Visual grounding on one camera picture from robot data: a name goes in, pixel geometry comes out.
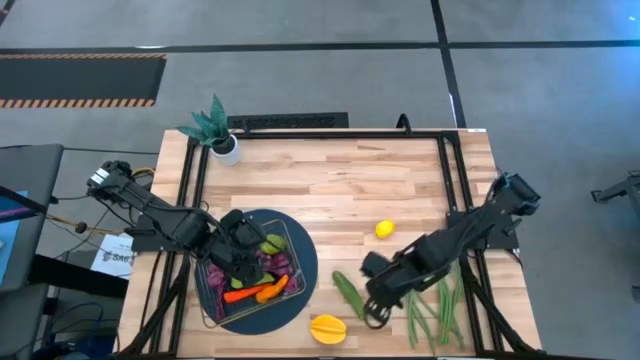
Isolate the white printed paper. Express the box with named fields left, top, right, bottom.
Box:
left=89, top=232, right=136, bottom=280

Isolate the green long bean bundle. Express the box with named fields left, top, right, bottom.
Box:
left=403, top=258, right=467, bottom=354

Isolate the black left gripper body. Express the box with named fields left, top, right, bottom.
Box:
left=204, top=227, right=266, bottom=274

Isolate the green bell pepper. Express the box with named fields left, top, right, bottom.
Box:
left=258, top=233, right=289, bottom=255

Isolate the green cucumber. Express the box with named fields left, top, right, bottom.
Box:
left=331, top=270, right=367, bottom=321

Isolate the artificial plant in white pot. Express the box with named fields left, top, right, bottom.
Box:
left=175, top=93, right=242, bottom=168

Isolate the light green vegetable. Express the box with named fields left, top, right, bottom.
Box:
left=229, top=272, right=277, bottom=291

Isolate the yellow lemon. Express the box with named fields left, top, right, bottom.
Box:
left=374, top=219, right=397, bottom=240

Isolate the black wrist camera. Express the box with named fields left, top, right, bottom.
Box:
left=360, top=251, right=390, bottom=279
left=219, top=208, right=251, bottom=235

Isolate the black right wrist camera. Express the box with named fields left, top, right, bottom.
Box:
left=360, top=251, right=390, bottom=279

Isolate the purple vegetable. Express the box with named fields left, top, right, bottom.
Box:
left=207, top=263, right=229, bottom=324

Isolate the black hazard-striped floor mat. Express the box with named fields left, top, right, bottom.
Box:
left=0, top=53, right=168, bottom=109

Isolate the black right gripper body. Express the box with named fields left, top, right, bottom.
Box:
left=366, top=249, right=436, bottom=307

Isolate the orange carrot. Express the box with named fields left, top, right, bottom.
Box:
left=254, top=274, right=291, bottom=305

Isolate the black metal table frame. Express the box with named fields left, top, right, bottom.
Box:
left=117, top=127, right=549, bottom=359

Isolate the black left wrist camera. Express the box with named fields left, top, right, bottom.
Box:
left=219, top=208, right=251, bottom=235

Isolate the dark blue round placemat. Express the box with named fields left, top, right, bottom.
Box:
left=193, top=208, right=320, bottom=336

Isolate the purple onion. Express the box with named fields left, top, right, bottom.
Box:
left=269, top=252, right=297, bottom=279
left=254, top=248, right=275, bottom=274

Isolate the yellow starfruit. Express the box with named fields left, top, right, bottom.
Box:
left=309, top=313, right=348, bottom=346

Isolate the red-orange carrot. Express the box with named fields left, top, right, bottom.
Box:
left=223, top=283, right=274, bottom=305

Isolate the metal wire basket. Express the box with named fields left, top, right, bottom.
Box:
left=193, top=218, right=308, bottom=330

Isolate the black perforated panel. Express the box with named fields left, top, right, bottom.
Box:
left=227, top=111, right=350, bottom=131

